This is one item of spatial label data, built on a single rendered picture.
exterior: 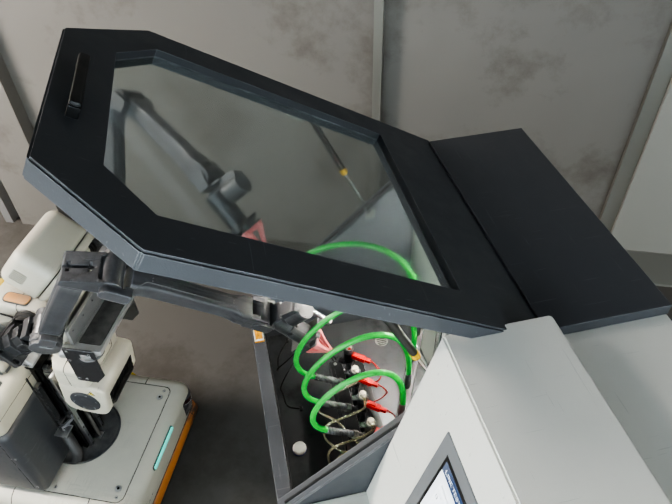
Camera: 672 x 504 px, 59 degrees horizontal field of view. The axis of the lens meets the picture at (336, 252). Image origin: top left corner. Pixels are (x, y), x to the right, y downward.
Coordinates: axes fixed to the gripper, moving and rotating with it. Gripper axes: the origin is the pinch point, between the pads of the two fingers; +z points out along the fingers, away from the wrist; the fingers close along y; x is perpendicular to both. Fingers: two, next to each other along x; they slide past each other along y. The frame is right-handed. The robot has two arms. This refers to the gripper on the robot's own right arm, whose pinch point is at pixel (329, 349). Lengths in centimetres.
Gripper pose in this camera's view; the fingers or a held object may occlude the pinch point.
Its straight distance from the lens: 165.3
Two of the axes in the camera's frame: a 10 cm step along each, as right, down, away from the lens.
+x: 0.3, -6.9, 7.2
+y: 6.8, -5.1, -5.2
